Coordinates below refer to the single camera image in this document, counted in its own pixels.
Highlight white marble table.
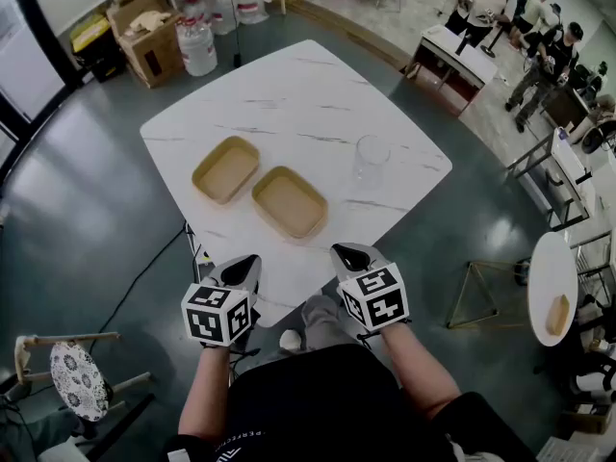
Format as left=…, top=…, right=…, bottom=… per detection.
left=139, top=39, right=454, bottom=329

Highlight person's right forearm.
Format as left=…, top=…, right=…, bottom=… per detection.
left=379, top=322, right=464, bottom=422

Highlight gold wire frame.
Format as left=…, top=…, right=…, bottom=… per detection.
left=446, top=259, right=531, bottom=331

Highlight black power adapter cable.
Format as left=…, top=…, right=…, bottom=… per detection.
left=224, top=0, right=243, bottom=69

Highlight clear plastic water jug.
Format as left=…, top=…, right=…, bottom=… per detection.
left=235, top=0, right=270, bottom=26
left=206, top=0, right=240, bottom=37
left=175, top=15, right=219, bottom=78

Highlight clear glass cup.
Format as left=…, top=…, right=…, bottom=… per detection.
left=352, top=134, right=393, bottom=188

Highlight person's left forearm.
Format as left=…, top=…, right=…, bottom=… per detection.
left=178, top=344, right=233, bottom=445

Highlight person's white shoe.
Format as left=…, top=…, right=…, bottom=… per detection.
left=279, top=328, right=305, bottom=353

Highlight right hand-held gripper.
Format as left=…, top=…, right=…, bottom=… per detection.
left=329, top=242, right=411, bottom=334

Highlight white and wooden desk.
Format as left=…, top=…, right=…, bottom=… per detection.
left=405, top=23, right=500, bottom=117

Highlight yellow and black bin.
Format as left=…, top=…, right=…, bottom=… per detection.
left=69, top=13, right=128, bottom=84

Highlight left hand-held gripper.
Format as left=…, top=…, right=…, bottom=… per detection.
left=181, top=253, right=265, bottom=349

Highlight person's grey trouser leg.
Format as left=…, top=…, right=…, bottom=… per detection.
left=299, top=295, right=358, bottom=351

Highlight person's black shirt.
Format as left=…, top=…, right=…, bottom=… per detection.
left=161, top=343, right=536, bottom=462

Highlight open cardboard box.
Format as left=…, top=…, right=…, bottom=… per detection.
left=106, top=0, right=187, bottom=90

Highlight black metal rack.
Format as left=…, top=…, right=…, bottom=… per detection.
left=504, top=126, right=599, bottom=233

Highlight black floor cable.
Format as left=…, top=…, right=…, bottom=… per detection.
left=98, top=226, right=190, bottom=342

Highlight wooden tray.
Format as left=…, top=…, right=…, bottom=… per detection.
left=191, top=135, right=262, bottom=206
left=251, top=165, right=330, bottom=241

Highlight floral patterned stool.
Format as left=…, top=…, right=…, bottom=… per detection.
left=49, top=341, right=112, bottom=424

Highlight round white side table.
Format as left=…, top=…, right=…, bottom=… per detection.
left=526, top=230, right=579, bottom=347

